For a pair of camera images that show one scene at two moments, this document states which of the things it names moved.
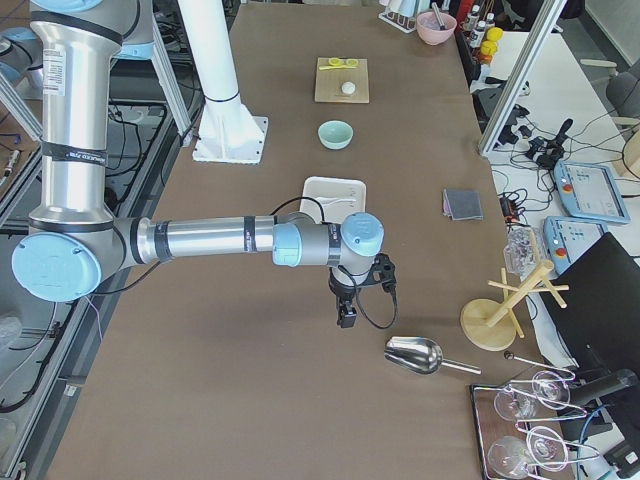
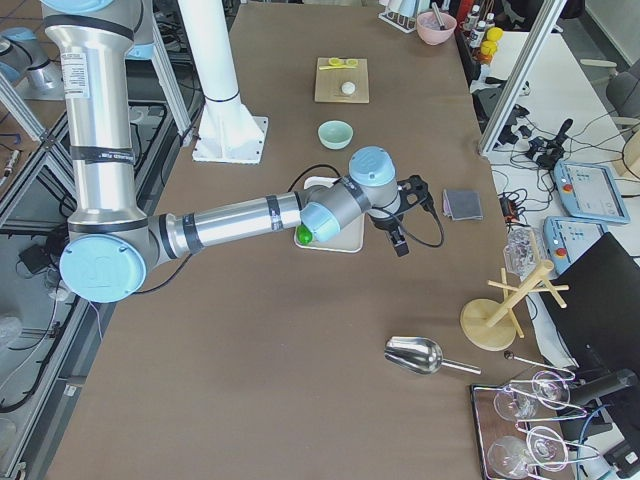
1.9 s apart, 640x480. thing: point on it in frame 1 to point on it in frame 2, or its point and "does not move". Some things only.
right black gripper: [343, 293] to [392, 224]
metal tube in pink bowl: [439, 16] does not move
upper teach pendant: [587, 192] does not move
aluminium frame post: [522, 75] does not move
